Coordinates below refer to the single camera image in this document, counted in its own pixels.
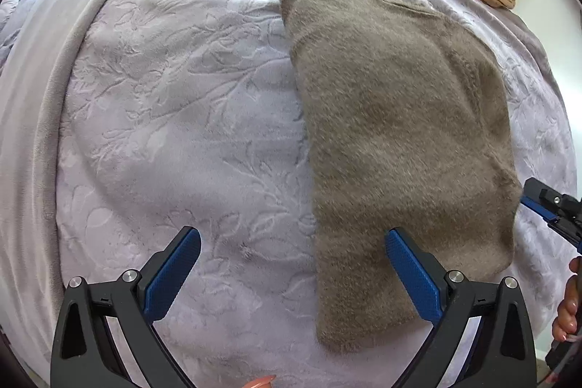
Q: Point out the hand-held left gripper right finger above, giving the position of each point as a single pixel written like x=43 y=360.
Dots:
x=416 y=274

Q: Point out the lilac wrinkled duvet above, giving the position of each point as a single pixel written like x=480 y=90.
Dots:
x=11 y=24

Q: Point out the taupe fuzzy sweater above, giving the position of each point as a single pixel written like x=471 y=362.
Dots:
x=400 y=133

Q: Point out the person's right hand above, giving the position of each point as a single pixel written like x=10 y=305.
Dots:
x=566 y=310

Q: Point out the person's left hand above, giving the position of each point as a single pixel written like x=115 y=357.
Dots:
x=261 y=382

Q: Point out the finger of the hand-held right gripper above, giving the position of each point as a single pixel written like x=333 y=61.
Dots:
x=539 y=195

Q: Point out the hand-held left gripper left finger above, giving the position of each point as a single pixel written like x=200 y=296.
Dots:
x=172 y=274

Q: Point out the lavender embossed floral blanket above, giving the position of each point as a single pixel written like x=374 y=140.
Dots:
x=182 y=120

